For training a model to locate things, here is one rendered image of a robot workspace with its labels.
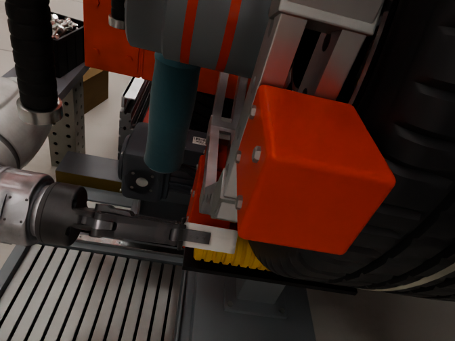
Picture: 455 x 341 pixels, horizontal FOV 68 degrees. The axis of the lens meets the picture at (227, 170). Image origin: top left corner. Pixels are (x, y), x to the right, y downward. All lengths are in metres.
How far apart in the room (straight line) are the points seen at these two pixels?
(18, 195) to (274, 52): 0.32
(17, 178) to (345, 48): 0.36
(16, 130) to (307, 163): 0.44
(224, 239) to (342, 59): 0.27
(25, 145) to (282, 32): 0.41
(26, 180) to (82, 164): 0.89
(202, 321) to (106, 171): 0.67
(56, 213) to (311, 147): 0.31
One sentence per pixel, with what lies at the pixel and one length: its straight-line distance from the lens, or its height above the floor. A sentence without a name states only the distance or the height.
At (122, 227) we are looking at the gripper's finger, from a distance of 0.40.
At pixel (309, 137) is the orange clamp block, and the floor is 0.88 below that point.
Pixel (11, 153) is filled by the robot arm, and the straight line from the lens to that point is 0.53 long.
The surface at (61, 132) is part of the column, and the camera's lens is 1.40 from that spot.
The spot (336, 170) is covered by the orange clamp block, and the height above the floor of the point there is 0.88.
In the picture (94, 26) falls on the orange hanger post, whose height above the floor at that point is 0.64.
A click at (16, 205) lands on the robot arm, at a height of 0.67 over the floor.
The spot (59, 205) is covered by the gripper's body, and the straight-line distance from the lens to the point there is 0.43.
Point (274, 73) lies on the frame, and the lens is 0.25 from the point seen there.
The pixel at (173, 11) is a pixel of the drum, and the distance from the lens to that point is 0.45.
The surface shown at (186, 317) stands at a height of 0.15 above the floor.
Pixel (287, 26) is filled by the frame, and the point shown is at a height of 0.92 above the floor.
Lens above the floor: 0.98
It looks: 38 degrees down
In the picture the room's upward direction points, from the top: 17 degrees clockwise
